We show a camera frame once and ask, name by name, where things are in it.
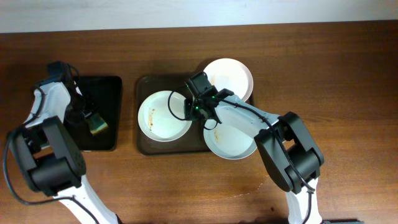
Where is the white plate top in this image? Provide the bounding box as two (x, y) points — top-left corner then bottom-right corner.
(204, 58), (254, 101)

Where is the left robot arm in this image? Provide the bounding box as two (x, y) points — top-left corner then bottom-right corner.
(4, 61), (123, 223)

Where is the large brown serving tray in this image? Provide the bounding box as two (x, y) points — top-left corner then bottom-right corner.
(136, 73), (209, 156)

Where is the small black tray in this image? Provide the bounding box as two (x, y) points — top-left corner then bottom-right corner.
(65, 76), (123, 152)

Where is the white plate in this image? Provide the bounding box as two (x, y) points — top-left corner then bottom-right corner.
(137, 90), (192, 142)
(204, 58), (254, 101)

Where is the green yellow sponge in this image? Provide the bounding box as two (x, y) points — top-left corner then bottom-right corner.
(85, 113), (108, 136)

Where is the pale blue plate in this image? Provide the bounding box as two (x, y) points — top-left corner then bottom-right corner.
(203, 119), (257, 160)

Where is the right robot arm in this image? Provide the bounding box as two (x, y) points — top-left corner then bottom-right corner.
(185, 72), (325, 223)

